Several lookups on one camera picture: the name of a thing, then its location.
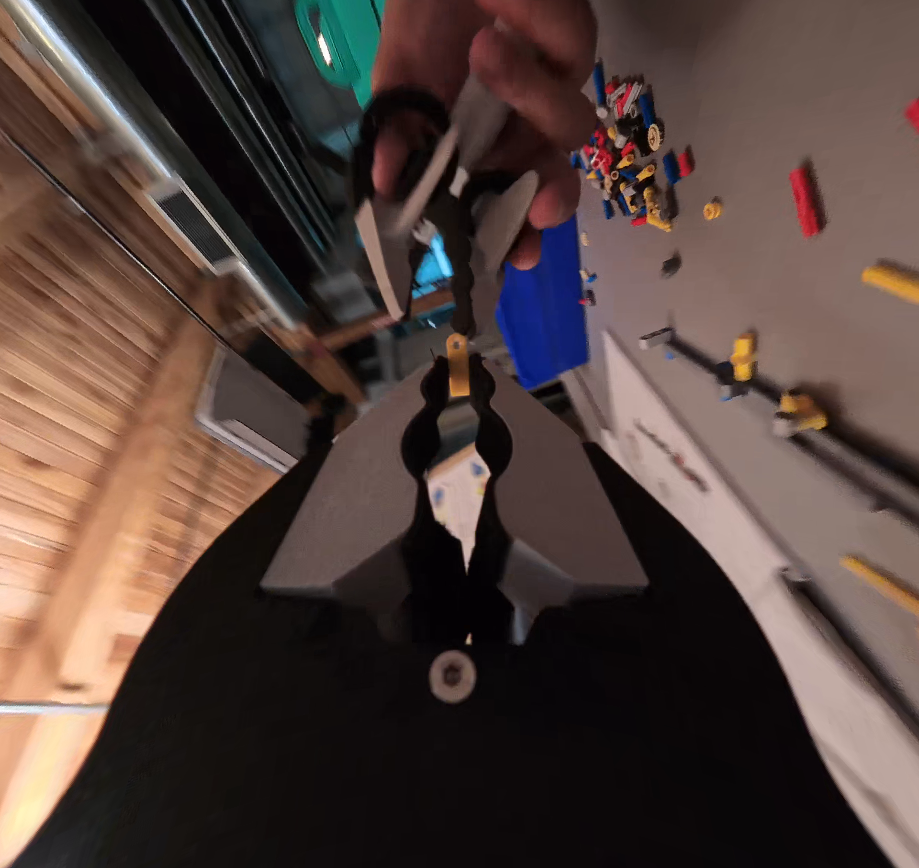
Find pile of colourful lego pins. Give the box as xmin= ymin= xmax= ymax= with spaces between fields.
xmin=571 ymin=56 xmax=696 ymax=233

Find person's right hand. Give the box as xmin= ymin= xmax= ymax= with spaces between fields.
xmin=372 ymin=0 xmax=602 ymax=271

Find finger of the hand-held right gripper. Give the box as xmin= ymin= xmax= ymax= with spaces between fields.
xmin=355 ymin=195 xmax=428 ymax=325
xmin=448 ymin=170 xmax=541 ymax=339

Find teal plastic container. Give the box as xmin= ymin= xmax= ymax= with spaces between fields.
xmin=294 ymin=0 xmax=399 ymax=109

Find grey lego beam assembly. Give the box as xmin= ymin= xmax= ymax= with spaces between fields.
xmin=639 ymin=328 xmax=919 ymax=517

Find blue plastic bin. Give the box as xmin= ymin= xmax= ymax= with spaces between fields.
xmin=495 ymin=214 xmax=591 ymax=391

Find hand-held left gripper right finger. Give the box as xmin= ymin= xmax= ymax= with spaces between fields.
xmin=467 ymin=357 xmax=650 ymax=628

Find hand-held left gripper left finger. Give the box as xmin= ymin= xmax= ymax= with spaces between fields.
xmin=260 ymin=360 xmax=449 ymax=625

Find long red lego pin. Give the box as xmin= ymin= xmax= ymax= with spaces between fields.
xmin=788 ymin=163 xmax=825 ymax=238

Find white lego instruction booklet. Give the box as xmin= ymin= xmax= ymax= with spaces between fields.
xmin=560 ymin=329 xmax=919 ymax=868

